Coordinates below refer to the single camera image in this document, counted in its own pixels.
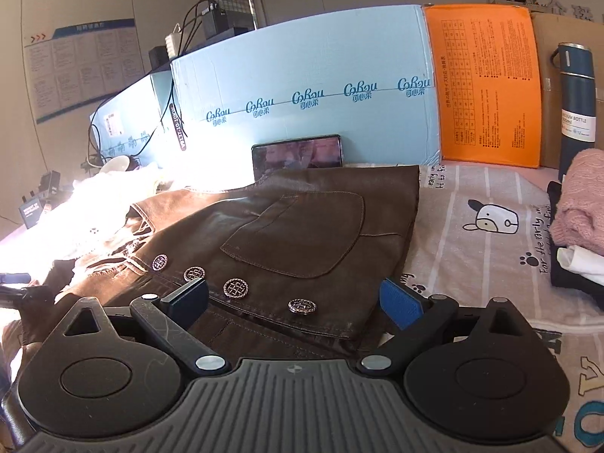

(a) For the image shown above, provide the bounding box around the white folded garment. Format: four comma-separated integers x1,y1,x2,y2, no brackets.
556,245,604,288

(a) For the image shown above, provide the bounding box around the white cup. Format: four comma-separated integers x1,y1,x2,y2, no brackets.
100,155,134,178

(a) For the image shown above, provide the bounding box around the black electronic device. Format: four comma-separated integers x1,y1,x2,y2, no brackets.
203,2,228,39

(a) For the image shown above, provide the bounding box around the large light blue cardboard box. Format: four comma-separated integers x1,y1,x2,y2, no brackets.
170,5,443,183

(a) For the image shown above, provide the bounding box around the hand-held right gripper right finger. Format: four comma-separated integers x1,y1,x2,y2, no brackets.
357,277,539,374

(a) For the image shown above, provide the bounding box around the black smartphone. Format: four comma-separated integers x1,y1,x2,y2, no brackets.
251,134,344,183

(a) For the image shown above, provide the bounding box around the black cable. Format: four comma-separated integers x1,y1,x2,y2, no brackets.
89,0,223,163

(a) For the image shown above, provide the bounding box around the small light blue cardboard box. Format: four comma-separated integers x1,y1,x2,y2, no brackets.
89,72,178,171

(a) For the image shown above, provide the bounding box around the brown leather vest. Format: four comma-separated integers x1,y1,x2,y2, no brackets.
0,165,422,365

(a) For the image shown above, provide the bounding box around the black folded garment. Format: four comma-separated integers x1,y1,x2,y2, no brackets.
547,182,604,301

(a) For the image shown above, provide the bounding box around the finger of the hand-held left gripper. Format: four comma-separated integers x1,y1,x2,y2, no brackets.
0,272,55,308

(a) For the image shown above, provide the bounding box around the dark blue thermos bottle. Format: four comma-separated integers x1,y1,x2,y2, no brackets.
550,42,596,185

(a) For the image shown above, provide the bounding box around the white power strip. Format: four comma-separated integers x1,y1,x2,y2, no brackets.
164,23,186,55

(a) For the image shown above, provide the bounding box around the white lace cloth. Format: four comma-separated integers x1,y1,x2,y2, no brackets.
28,163,190,288

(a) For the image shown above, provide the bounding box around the brown cardboard box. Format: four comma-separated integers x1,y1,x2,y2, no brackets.
528,9,604,171

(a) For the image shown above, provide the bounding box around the wall poster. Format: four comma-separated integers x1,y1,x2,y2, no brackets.
23,18,145,126

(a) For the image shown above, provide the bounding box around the orange cardboard panel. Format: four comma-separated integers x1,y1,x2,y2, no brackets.
421,4,542,169

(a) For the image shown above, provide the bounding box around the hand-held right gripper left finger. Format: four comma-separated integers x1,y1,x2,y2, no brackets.
46,277,231,376

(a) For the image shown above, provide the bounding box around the pink knitted sweater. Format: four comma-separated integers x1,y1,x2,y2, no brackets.
550,148,604,249

